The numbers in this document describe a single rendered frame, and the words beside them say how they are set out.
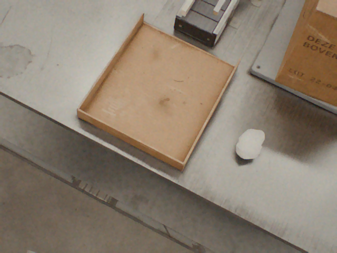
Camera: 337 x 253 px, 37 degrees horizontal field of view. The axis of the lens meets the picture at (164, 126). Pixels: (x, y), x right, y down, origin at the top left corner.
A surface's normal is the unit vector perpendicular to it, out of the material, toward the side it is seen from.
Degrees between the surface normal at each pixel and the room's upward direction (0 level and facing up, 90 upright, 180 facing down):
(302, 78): 90
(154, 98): 0
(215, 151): 0
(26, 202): 0
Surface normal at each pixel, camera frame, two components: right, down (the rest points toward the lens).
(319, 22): -0.40, 0.82
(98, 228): 0.09, -0.42
